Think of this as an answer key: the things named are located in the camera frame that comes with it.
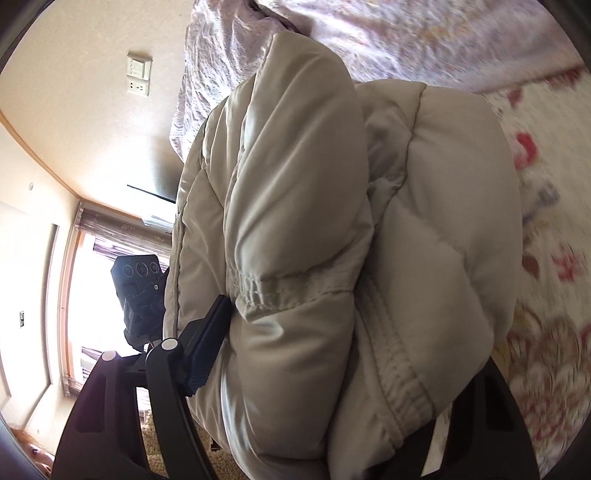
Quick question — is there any beige puffer jacket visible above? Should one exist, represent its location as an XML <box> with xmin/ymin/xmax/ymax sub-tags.
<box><xmin>163</xmin><ymin>32</ymin><xmax>522</xmax><ymax>479</ymax></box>

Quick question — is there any brown window curtain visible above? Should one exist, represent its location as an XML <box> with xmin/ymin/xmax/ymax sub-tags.
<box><xmin>74</xmin><ymin>207</ymin><xmax>171</xmax><ymax>261</ymax></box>

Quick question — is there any white air conditioner unit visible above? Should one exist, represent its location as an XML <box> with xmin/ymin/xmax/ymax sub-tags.
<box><xmin>141</xmin><ymin>214</ymin><xmax>175</xmax><ymax>234</ymax></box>

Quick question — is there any floral bed sheet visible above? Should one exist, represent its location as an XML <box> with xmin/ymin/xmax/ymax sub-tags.
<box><xmin>421</xmin><ymin>66</ymin><xmax>591</xmax><ymax>478</ymax></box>

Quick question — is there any beige patterned rug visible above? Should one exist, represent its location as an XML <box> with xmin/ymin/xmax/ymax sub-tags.
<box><xmin>140</xmin><ymin>414</ymin><xmax>247</xmax><ymax>479</ymax></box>

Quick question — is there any left lilac pillow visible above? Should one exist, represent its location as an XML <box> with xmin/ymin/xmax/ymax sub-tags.
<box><xmin>169</xmin><ymin>0</ymin><xmax>297</xmax><ymax>160</ymax></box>

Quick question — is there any lilac pillow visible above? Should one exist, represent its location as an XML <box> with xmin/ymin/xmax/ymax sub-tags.
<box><xmin>169</xmin><ymin>0</ymin><xmax>297</xmax><ymax>160</ymax></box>
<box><xmin>257</xmin><ymin>1</ymin><xmax>583</xmax><ymax>92</ymax></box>

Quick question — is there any right lilac pillow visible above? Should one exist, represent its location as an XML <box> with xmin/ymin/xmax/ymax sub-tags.
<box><xmin>257</xmin><ymin>1</ymin><xmax>583</xmax><ymax>92</ymax></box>

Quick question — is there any white wall socket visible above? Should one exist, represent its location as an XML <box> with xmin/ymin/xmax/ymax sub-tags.
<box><xmin>126</xmin><ymin>76</ymin><xmax>150</xmax><ymax>96</ymax></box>

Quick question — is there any white wall switch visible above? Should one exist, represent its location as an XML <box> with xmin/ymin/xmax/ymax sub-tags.
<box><xmin>126</xmin><ymin>53</ymin><xmax>152</xmax><ymax>81</ymax></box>

